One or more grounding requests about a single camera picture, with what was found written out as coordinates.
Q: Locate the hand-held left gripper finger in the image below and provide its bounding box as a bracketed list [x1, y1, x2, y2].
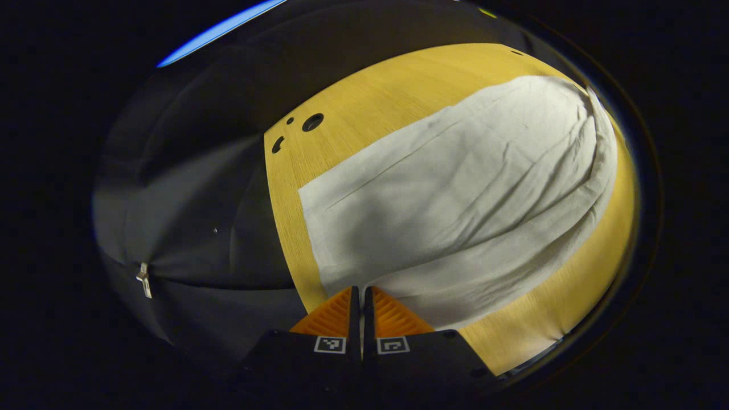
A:
[363, 286, 496, 395]
[236, 286, 363, 395]

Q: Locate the black backdrop cloth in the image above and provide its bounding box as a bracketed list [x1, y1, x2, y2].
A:
[94, 3, 530, 365]

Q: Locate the white clip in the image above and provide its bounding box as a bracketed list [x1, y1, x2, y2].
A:
[136, 262, 153, 299]

